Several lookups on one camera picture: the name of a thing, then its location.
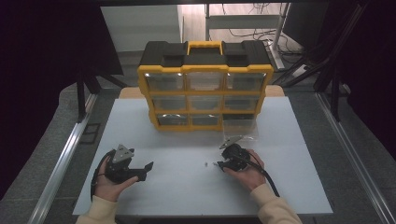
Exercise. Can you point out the yellow black storage organizer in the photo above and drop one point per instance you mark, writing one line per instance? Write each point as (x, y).
(204, 59)

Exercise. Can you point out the aluminium rail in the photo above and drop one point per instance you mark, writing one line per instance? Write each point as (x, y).
(62, 161)
(355, 161)

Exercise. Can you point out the black metal stand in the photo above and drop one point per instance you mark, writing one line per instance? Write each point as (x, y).
(81, 93)
(335, 87)

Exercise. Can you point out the set of clear organizer drawers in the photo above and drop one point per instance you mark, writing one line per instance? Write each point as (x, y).
(165, 81)

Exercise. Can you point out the white cabinet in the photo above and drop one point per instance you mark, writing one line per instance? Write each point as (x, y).
(140, 26)

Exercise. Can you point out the white metal table frame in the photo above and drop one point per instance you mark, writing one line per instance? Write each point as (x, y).
(243, 21)

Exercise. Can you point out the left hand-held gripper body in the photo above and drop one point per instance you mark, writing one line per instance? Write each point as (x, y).
(118, 169)

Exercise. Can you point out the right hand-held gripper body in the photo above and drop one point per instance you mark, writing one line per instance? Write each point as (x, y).
(236, 155)

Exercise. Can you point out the black floor grate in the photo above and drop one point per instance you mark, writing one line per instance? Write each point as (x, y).
(90, 133)

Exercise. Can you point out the person's right hand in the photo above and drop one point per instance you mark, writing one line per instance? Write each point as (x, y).
(249, 179)

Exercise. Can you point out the person's left hand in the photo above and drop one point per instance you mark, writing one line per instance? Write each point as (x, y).
(107, 189)

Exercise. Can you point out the pulled clear plastic drawer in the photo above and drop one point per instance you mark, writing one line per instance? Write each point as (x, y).
(239, 129)

